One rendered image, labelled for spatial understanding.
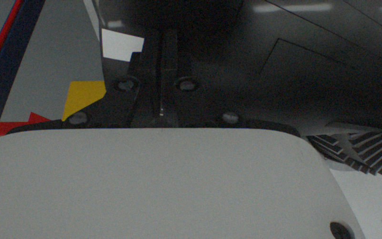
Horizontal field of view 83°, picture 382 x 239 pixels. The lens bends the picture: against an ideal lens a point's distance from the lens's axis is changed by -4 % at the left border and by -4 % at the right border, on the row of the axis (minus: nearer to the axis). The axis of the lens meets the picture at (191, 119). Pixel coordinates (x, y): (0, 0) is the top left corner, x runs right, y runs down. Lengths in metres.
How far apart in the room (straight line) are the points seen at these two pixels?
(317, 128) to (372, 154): 0.15
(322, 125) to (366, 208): 0.41
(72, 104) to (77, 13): 1.04
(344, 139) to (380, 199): 0.28
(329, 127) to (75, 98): 0.40
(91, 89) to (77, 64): 0.74
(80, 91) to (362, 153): 0.46
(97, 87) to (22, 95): 0.77
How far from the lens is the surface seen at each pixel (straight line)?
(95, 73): 1.13
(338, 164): 0.46
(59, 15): 1.48
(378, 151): 0.36
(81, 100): 0.45
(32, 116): 0.19
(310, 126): 0.21
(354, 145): 0.34
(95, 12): 0.51
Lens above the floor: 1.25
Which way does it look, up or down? 26 degrees down
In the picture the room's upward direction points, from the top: 177 degrees clockwise
